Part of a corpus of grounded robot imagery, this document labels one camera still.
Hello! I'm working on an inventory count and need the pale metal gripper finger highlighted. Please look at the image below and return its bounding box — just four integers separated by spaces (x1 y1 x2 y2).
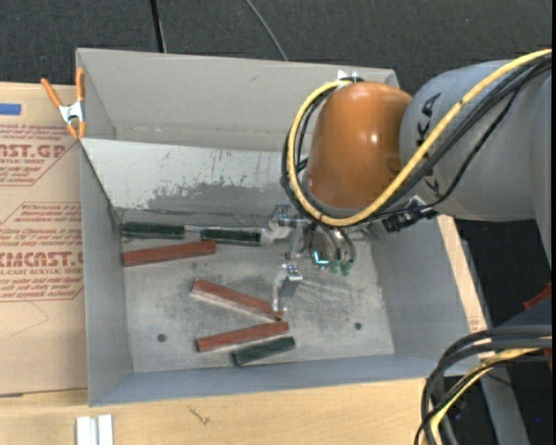
272 262 304 314
259 205 308 246

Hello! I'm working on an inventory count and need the dark green flat block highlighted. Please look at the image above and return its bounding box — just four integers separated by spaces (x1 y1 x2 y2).
199 228 264 248
232 336 297 368
120 222 187 241

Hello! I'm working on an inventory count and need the red-brown flat block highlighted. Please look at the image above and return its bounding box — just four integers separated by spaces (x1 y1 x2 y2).
189 278 285 323
195 320 291 354
121 240 219 268

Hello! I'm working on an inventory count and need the grey metal bin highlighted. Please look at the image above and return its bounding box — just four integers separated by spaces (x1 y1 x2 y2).
75 47 481 407

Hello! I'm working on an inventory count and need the brown cardboard board red print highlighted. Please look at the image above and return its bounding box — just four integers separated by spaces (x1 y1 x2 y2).
0 80 491 401

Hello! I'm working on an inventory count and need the black cylinder on white bracket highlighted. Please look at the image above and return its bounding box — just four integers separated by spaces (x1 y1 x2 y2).
361 196 441 240

